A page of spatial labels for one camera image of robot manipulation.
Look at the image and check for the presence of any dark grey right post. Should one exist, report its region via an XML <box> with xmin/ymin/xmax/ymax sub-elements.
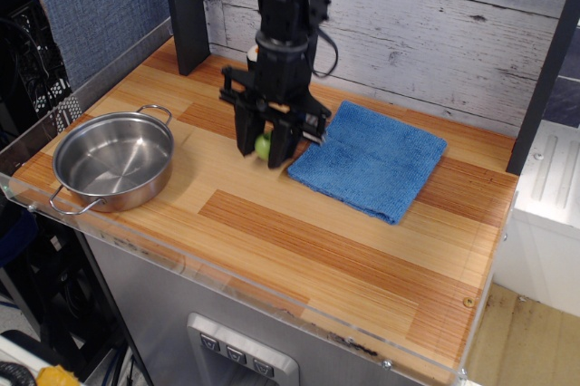
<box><xmin>506</xmin><ymin>0</ymin><xmax>579</xmax><ymax>176</ymax></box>

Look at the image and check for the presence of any dark grey post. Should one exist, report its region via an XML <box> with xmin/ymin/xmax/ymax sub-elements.
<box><xmin>168</xmin><ymin>0</ymin><xmax>210</xmax><ymax>76</ymax></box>
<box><xmin>506</xmin><ymin>0</ymin><xmax>579</xmax><ymax>176</ymax></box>

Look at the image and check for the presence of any plush sushi roll toy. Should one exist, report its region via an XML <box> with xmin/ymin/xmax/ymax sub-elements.
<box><xmin>246</xmin><ymin>44</ymin><xmax>259</xmax><ymax>68</ymax></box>

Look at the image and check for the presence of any silver button panel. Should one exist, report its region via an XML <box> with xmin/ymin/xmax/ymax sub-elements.
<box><xmin>187</xmin><ymin>313</ymin><xmax>300</xmax><ymax>385</ymax></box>

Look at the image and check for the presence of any grey toy kitchen cabinet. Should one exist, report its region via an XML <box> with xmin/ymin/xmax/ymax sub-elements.
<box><xmin>85</xmin><ymin>236</ymin><xmax>416</xmax><ymax>385</ymax></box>

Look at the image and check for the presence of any green handled grey spatula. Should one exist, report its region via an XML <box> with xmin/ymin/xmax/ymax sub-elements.
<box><xmin>254</xmin><ymin>131</ymin><xmax>272</xmax><ymax>161</ymax></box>

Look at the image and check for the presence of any dark grey left post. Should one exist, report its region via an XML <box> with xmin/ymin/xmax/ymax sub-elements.
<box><xmin>168</xmin><ymin>0</ymin><xmax>210</xmax><ymax>76</ymax></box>

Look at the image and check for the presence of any clear acrylic guard rail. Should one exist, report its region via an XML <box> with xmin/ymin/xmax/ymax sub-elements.
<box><xmin>1</xmin><ymin>41</ymin><xmax>517</xmax><ymax>385</ymax></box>

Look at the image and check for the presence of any white appliance on right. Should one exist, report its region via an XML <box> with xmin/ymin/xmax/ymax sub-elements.
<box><xmin>493</xmin><ymin>121</ymin><xmax>579</xmax><ymax>316</ymax></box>

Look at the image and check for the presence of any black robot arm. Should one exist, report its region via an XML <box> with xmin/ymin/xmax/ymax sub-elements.
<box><xmin>220</xmin><ymin>0</ymin><xmax>331</xmax><ymax>169</ymax></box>

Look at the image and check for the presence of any yellow black object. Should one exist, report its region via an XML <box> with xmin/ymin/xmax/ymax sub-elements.
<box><xmin>35</xmin><ymin>365</ymin><xmax>81</xmax><ymax>386</ymax></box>

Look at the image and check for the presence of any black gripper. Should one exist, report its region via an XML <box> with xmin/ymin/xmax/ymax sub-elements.
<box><xmin>220</xmin><ymin>32</ymin><xmax>331</xmax><ymax>169</ymax></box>

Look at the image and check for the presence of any black crate with cables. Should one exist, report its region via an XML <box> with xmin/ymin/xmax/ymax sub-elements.
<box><xmin>1</xmin><ymin>0</ymin><xmax>72</xmax><ymax>148</ymax></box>

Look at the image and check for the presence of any steel pot with handles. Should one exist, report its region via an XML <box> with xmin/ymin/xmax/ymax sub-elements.
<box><xmin>49</xmin><ymin>104</ymin><xmax>175</xmax><ymax>216</ymax></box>

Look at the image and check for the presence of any blue cloth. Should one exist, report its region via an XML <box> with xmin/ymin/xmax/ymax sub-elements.
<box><xmin>287</xmin><ymin>101</ymin><xmax>447</xmax><ymax>225</ymax></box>

